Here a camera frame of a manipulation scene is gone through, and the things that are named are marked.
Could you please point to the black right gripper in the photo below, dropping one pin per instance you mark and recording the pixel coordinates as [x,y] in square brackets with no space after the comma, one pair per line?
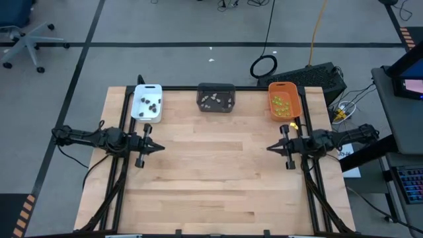
[295,145]

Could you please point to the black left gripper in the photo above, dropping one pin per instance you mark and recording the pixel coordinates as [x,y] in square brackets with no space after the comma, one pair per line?
[133,144]

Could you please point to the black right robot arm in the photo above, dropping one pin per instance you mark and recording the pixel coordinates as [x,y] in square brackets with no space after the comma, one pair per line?
[347,135]

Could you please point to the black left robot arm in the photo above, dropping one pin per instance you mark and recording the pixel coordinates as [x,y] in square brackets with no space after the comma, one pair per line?
[82,137]

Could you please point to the white plastic bin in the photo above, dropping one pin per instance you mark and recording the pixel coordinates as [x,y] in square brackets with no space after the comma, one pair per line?
[145,94]

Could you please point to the orange plastic bin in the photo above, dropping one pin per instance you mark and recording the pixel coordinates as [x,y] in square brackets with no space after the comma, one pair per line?
[284,89]

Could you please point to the white paper label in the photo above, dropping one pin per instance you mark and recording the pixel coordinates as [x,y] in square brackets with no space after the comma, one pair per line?
[346,153]

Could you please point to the power strip with yellow plugs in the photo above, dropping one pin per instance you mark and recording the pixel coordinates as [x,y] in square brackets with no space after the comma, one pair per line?
[340,115]

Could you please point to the black computer tower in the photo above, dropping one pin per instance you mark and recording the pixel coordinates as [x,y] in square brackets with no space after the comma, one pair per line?
[304,79]

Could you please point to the white paper sheet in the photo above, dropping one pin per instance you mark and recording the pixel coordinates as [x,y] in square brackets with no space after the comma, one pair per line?
[353,172]

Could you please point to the grey plastic bin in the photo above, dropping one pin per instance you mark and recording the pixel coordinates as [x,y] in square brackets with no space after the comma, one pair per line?
[215,87]

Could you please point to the grey side desk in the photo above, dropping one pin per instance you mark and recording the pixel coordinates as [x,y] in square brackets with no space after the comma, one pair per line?
[396,122]

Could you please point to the backlit computer keyboard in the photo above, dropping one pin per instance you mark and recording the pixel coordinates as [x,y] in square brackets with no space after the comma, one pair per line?
[411,183]

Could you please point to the orange black hazard tape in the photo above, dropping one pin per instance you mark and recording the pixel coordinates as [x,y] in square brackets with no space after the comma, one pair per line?
[23,215]
[407,37]

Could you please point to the black computer monitor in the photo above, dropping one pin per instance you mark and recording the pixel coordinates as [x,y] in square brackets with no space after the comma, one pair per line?
[408,82]

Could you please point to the grey office chair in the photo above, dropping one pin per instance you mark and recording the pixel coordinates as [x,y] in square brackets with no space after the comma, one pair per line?
[28,41]

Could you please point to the black round stand base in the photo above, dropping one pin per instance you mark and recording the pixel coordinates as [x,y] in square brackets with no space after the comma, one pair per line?
[388,1]

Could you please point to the short black post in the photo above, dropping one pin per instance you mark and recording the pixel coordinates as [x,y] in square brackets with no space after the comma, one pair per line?
[141,79]

